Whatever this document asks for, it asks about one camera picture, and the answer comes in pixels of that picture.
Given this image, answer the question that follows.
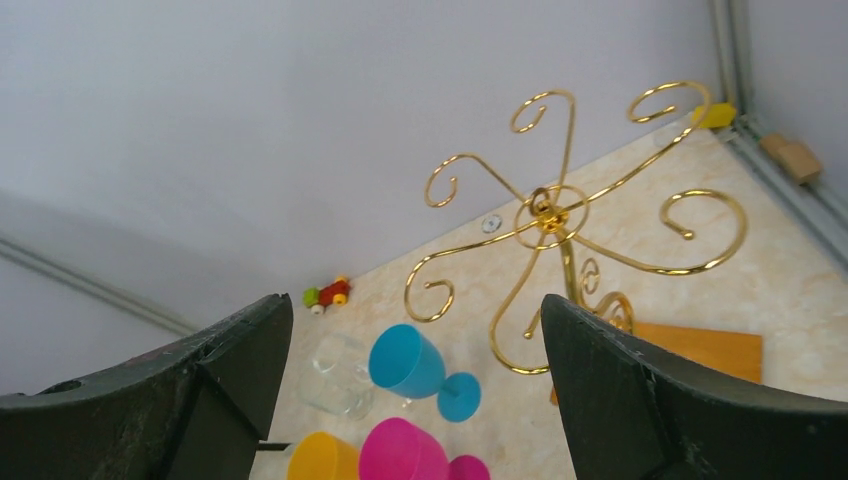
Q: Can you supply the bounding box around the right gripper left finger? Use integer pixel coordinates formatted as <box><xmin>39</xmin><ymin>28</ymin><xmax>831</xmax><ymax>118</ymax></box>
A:
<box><xmin>1</xmin><ymin>294</ymin><xmax>294</xmax><ymax>479</ymax></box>

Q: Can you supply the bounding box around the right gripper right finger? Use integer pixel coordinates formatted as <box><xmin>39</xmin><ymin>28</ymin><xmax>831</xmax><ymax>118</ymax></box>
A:
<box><xmin>541</xmin><ymin>294</ymin><xmax>847</xmax><ymax>479</ymax></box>

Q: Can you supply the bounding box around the yellow wine glass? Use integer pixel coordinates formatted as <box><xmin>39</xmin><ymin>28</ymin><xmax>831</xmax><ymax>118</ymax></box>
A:
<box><xmin>286</xmin><ymin>431</ymin><xmax>360</xmax><ymax>480</ymax></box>

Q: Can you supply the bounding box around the tall clear wine glass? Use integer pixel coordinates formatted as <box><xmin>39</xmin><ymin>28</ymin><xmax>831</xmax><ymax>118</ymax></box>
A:
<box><xmin>298</xmin><ymin>333</ymin><xmax>374</xmax><ymax>420</ymax></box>

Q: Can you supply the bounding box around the pink wine glass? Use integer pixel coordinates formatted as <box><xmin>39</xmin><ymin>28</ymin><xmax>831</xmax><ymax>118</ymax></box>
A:
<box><xmin>358</xmin><ymin>417</ymin><xmax>491</xmax><ymax>480</ymax></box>

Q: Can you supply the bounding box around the blue wine glass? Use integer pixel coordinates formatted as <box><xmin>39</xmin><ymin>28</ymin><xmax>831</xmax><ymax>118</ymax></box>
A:
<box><xmin>367</xmin><ymin>324</ymin><xmax>482</xmax><ymax>423</ymax></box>

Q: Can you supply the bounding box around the wooden gold wine glass rack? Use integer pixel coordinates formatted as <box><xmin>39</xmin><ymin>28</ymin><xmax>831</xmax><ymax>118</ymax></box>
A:
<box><xmin>403</xmin><ymin>80</ymin><xmax>749</xmax><ymax>376</ymax></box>

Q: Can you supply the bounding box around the red green toy train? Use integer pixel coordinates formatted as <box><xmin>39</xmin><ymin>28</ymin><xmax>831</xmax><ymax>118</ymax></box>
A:
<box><xmin>302</xmin><ymin>276</ymin><xmax>351</xmax><ymax>315</ymax></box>

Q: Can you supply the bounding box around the small metal washer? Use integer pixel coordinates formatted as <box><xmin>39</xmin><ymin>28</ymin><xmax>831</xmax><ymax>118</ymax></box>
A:
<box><xmin>481</xmin><ymin>214</ymin><xmax>503</xmax><ymax>234</ymax></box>

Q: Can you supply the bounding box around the wooden block at edge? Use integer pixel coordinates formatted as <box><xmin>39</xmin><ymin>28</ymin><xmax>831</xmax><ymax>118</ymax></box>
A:
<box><xmin>759</xmin><ymin>133</ymin><xmax>822</xmax><ymax>185</ymax></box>

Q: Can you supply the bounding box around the yellow block at edge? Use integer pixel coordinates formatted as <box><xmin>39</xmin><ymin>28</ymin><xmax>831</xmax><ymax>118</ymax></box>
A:
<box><xmin>692</xmin><ymin>102</ymin><xmax>737</xmax><ymax>129</ymax></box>

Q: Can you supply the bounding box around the grey corner pipe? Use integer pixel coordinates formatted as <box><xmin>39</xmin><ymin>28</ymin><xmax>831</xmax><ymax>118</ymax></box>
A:
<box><xmin>708</xmin><ymin>0</ymin><xmax>754</xmax><ymax>116</ymax></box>

